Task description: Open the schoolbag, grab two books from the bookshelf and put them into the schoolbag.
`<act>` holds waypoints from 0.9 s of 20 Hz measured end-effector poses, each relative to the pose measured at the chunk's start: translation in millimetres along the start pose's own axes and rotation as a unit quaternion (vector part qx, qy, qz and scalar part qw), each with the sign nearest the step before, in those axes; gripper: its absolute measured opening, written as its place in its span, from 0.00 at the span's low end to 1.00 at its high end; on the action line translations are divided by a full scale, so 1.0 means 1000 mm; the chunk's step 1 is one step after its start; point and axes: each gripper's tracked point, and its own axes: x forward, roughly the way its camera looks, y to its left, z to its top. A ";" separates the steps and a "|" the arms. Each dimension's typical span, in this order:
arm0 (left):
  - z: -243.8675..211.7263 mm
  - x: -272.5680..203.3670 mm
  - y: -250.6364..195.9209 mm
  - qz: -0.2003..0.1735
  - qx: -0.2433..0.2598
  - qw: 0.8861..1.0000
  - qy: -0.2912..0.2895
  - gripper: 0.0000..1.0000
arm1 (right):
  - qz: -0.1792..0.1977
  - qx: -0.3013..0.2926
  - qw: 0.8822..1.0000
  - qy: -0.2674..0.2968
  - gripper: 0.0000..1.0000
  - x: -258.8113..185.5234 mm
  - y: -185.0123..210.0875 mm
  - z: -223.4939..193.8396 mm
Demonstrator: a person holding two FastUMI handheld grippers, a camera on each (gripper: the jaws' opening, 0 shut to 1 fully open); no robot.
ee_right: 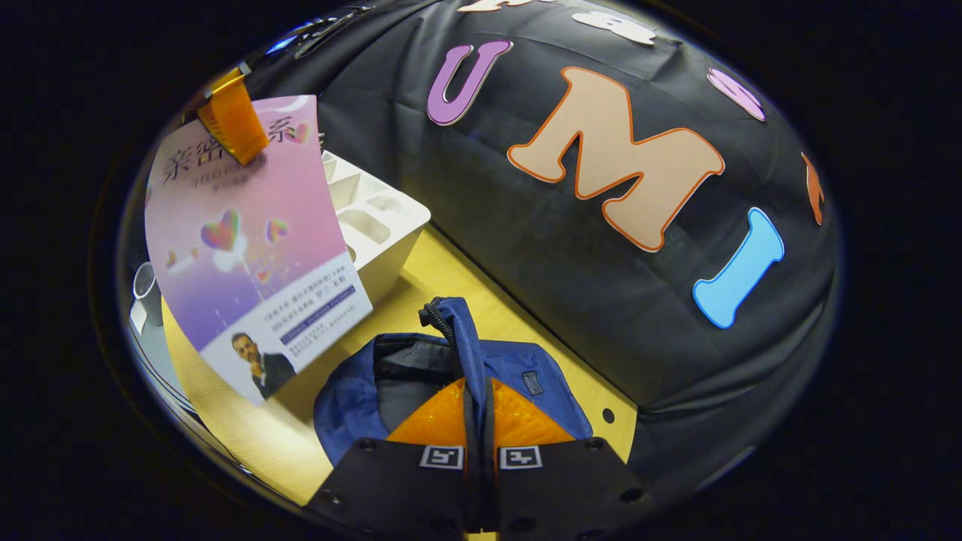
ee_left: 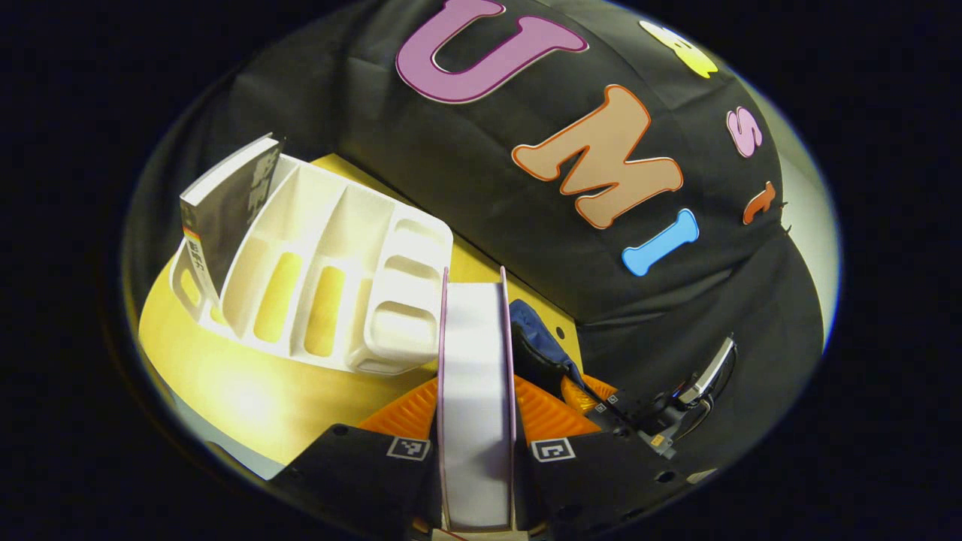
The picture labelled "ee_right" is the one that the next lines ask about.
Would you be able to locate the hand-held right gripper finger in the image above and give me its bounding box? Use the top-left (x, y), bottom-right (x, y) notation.
top-left (304, 378), bottom-right (482, 530)
top-left (481, 378), bottom-right (662, 538)

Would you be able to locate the black backdrop cloth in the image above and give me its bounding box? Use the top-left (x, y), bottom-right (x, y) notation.
top-left (248, 0), bottom-right (841, 512)

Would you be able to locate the white paper cup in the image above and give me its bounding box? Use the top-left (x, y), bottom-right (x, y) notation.
top-left (133, 261), bottom-right (164, 328)

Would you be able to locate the blue schoolbag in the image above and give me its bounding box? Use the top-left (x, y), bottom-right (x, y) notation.
top-left (313, 297), bottom-right (594, 467)

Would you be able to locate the white plastic bookshelf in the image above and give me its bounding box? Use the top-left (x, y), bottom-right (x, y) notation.
top-left (322, 150), bottom-right (431, 305)

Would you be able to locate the pink cover book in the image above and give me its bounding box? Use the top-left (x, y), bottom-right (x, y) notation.
top-left (144, 95), bottom-right (374, 407)

